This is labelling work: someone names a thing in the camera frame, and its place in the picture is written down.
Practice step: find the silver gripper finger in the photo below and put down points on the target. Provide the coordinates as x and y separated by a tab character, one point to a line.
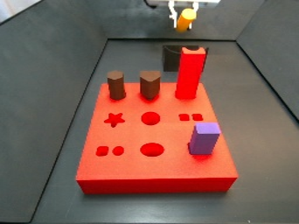
194	13
174	13

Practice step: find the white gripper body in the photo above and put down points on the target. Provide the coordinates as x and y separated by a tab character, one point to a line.
185	2

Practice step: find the yellow oval cylinder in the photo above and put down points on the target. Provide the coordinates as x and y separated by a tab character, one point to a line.
184	21

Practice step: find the black curved fixture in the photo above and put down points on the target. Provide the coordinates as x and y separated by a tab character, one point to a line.
172	56

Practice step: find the red shape-sorting board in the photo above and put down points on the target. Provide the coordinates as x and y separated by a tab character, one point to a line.
137	147

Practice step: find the tall red block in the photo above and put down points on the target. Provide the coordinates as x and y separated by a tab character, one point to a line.
190	73

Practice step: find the brown hexagonal peg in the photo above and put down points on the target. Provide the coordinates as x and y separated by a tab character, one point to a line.
117	88

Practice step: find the purple rectangular block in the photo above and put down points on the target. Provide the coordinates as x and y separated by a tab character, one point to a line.
205	137

